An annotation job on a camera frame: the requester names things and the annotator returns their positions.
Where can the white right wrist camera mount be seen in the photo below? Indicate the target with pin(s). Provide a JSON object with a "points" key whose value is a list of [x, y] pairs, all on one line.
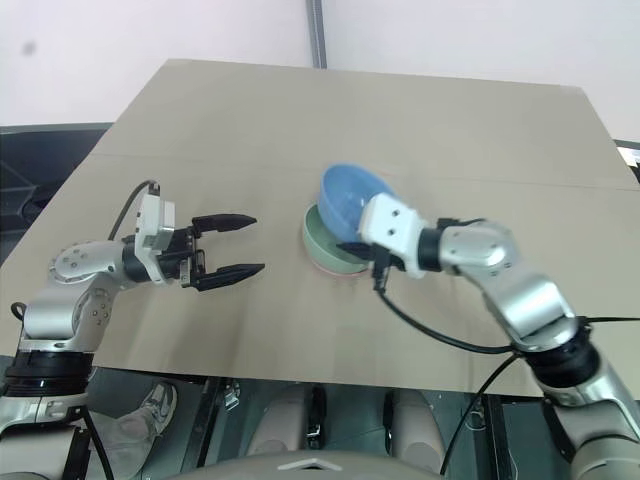
{"points": [[392, 230]]}

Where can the dark black furniture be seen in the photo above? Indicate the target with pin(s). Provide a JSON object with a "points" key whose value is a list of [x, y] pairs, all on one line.
{"points": [[40, 170]]}

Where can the grey trouser leg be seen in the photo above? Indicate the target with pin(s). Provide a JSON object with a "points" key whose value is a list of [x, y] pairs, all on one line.
{"points": [[120, 445]]}

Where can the beige robot torso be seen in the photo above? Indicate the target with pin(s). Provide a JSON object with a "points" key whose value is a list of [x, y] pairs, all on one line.
{"points": [[300, 467]]}

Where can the grey vertical post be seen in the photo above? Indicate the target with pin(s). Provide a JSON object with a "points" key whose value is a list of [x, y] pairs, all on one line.
{"points": [[316, 30]]}

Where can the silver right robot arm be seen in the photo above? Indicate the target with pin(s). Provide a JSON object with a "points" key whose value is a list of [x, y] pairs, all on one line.
{"points": [[525, 295]]}

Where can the white paper sheet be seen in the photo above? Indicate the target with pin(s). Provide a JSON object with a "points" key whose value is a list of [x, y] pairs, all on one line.
{"points": [[631, 156]]}

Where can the blue bowl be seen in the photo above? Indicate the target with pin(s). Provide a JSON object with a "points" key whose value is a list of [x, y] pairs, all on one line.
{"points": [[345, 200]]}

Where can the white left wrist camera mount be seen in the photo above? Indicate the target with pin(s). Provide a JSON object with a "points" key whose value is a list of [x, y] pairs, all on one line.
{"points": [[150, 220]]}

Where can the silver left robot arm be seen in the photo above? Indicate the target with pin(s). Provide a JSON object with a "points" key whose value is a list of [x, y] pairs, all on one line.
{"points": [[75, 260]]}

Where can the beige rounded shape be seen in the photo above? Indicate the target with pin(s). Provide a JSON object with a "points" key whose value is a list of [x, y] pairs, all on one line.
{"points": [[417, 425], [280, 420]]}

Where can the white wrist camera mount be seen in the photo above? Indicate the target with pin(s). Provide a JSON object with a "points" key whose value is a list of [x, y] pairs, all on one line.
{"points": [[150, 220], [392, 230]]}

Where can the green bowl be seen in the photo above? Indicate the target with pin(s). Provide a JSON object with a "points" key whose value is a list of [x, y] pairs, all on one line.
{"points": [[320, 240]]}

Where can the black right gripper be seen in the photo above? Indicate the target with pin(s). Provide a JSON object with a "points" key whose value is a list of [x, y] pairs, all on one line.
{"points": [[384, 260]]}

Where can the grey sneaker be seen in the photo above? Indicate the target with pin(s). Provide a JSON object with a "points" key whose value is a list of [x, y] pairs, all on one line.
{"points": [[160, 405]]}

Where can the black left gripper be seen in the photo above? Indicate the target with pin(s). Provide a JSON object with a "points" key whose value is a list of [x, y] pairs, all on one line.
{"points": [[187, 250]]}

